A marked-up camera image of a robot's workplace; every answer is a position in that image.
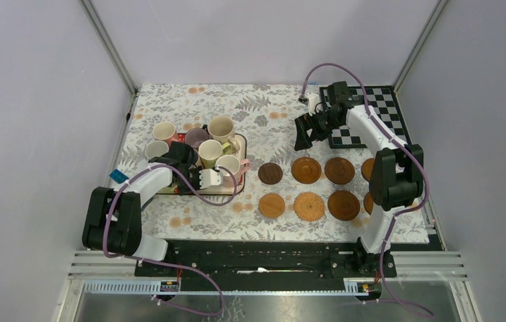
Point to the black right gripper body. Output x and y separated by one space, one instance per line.
322 125

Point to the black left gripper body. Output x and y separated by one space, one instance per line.
192 178

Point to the cream tray with black rim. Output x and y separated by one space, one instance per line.
226 186

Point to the purple cup dark handle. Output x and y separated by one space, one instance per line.
195 137

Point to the white cup yellow handle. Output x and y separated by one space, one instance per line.
209 152

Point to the large cream cup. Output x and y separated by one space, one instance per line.
222 129

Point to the white cup pink front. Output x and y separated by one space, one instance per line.
234 165

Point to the dark walnut coaster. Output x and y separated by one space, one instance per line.
270 173

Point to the woven rattan coaster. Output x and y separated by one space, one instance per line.
309 206

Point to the black white chessboard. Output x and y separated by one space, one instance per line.
381 118

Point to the brown ridged wooden coaster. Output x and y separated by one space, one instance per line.
343 205

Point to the light bamboo coaster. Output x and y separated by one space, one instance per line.
272 205

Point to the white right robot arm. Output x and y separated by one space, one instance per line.
397 178

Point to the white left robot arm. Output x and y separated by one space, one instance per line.
113 219

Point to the blue block puzzle box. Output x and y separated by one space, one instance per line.
118 177

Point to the floral tablecloth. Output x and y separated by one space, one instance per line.
265 115

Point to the white cup blue handle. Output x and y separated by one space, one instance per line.
156 149

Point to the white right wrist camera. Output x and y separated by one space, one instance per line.
314 103

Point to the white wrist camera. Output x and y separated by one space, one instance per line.
210 177
314 103

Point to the white cup pink handle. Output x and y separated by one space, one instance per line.
165 131

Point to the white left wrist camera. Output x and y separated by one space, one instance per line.
210 177

